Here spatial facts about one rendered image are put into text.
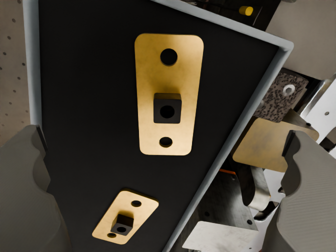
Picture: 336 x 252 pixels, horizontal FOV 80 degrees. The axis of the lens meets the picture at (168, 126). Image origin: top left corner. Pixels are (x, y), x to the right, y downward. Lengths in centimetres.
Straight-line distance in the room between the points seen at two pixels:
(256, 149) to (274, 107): 7
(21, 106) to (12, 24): 24
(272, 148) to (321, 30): 14
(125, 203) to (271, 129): 19
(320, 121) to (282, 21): 23
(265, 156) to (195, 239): 17
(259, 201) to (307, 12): 22
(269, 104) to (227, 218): 19
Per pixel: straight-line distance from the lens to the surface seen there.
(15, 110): 82
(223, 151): 16
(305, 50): 24
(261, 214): 58
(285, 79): 22
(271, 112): 23
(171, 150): 15
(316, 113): 40
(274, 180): 47
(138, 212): 21
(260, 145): 28
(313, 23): 24
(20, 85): 76
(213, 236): 36
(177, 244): 61
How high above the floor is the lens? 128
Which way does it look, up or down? 57 degrees down
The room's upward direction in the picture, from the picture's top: 179 degrees clockwise
